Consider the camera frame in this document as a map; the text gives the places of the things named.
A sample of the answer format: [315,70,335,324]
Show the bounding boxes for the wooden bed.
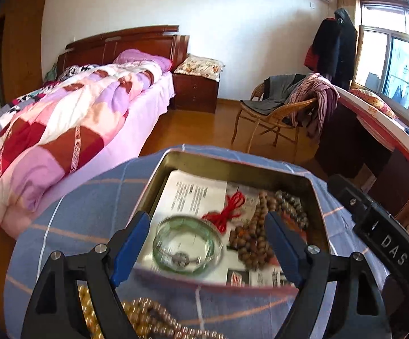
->
[0,25,191,241]

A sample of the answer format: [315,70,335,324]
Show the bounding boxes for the blue plaid tablecloth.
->
[3,144,392,339]

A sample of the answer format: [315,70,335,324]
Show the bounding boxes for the printed paper leaflet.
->
[135,169,297,288]

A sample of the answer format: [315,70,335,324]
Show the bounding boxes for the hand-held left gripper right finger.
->
[264,211,392,339]

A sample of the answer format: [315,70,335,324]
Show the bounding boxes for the wooden nightstand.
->
[172,72,221,114]

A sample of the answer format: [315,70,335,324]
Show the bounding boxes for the window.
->
[353,2,409,128]

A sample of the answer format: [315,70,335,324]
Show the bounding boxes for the red knotted cord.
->
[202,191,247,234]

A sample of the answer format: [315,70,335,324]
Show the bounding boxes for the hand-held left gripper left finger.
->
[21,211,152,339]

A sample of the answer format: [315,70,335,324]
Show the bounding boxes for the floral cushion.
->
[174,54,225,81]

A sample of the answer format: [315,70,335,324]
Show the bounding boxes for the grey garment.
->
[241,74,307,115]

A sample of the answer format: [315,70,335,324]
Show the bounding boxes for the green jade bangle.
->
[152,217,224,278]

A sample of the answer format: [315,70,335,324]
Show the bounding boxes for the floral pillow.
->
[347,88,399,119]

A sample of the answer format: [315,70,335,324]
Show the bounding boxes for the wooden wardrobe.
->
[0,0,49,121]

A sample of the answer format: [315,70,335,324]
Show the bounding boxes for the pink metal tin box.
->
[134,150,332,290]

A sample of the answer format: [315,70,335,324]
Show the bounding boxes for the purple pillow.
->
[114,49,173,73]

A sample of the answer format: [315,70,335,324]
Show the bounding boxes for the dark wooden desk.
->
[314,85,409,220]

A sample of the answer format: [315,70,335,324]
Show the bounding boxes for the black white patterned blanket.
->
[0,64,101,128]

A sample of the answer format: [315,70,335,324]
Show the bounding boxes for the black hanging coat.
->
[312,8,358,90]

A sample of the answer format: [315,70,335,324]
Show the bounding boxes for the brown wooden bead bracelet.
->
[226,191,283,271]

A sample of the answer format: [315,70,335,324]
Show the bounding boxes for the pink patchwork quilt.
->
[0,60,164,220]

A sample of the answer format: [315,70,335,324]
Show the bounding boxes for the wicker chair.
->
[231,74,318,154]

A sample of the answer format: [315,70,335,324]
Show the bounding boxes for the white red desk cover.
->
[332,85,409,184]

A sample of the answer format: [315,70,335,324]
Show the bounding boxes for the pink purple garment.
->
[289,73,341,140]

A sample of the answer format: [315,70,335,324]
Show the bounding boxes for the pearl bead necklace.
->
[77,284,226,339]

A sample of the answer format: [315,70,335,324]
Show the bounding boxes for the silver wristwatch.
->
[158,251,200,265]

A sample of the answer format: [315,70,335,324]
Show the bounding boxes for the dark metallic bead bracelet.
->
[273,190,311,230]

